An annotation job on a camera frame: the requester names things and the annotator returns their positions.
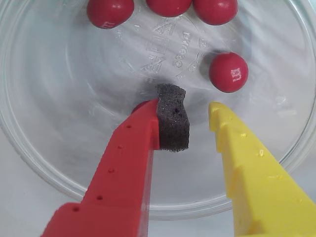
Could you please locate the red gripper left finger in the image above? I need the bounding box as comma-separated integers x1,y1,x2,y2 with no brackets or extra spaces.
40,83,191,237

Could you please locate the white table cover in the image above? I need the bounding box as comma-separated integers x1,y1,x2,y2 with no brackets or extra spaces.
0,0,316,237

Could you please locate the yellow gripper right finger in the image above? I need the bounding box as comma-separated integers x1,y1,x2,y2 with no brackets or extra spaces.
208,101,316,237

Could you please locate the red candy with text print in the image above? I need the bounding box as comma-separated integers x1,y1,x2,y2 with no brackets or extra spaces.
208,52,249,94

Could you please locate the red candy with m print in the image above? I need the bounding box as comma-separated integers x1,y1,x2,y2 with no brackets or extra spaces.
131,100,153,116
86,0,135,30

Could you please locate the glass bowl with red candies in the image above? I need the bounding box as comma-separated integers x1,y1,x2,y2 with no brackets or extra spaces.
0,0,316,222

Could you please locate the plain red candy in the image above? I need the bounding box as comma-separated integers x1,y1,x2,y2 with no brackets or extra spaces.
145,0,193,18
192,0,239,26

